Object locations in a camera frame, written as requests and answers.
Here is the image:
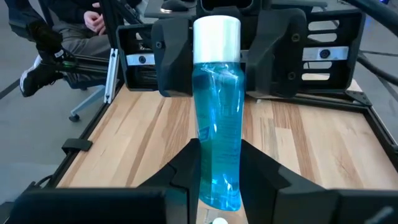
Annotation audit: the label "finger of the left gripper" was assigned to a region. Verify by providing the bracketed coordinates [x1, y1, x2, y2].
[151, 17, 194, 98]
[244, 7, 309, 99]

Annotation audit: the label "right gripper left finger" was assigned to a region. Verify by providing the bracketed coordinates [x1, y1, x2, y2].
[6, 138, 202, 224]

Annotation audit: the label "dark office chair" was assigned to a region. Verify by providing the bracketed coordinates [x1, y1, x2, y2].
[63, 73, 108, 123]

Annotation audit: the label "black left camera cable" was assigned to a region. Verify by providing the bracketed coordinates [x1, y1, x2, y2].
[341, 0, 398, 86]

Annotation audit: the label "grey computer desk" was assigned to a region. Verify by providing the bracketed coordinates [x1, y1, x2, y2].
[144, 0, 329, 19]

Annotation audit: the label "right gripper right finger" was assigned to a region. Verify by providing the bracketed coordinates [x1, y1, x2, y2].
[240, 139, 398, 224]

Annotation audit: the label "black device with green light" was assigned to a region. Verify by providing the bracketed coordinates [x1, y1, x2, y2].
[27, 20, 77, 68]

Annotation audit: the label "blue and white tube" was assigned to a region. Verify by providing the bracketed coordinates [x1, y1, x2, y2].
[192, 14, 246, 212]

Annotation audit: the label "silver aluminium bracket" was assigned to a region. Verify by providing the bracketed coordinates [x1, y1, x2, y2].
[103, 48, 121, 105]

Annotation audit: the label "person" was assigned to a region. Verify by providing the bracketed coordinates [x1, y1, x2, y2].
[4, 0, 144, 98]

